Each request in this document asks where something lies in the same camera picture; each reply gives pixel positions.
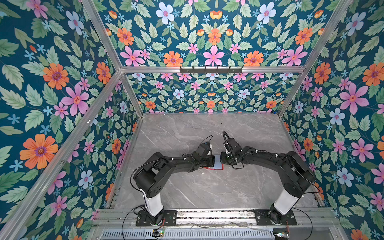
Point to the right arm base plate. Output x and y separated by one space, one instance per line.
274 218

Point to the aluminium front rail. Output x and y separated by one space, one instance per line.
207 218

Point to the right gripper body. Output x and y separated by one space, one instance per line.
227 158

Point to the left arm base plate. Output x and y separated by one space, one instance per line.
156 218

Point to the metal hook rail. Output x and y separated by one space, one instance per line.
208 70

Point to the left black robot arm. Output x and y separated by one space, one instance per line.
151 177

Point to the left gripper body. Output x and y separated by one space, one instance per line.
208 161

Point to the red leather card holder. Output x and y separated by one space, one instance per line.
215 164

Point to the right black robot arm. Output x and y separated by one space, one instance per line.
295 176

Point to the white vent grille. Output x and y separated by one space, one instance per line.
187 234

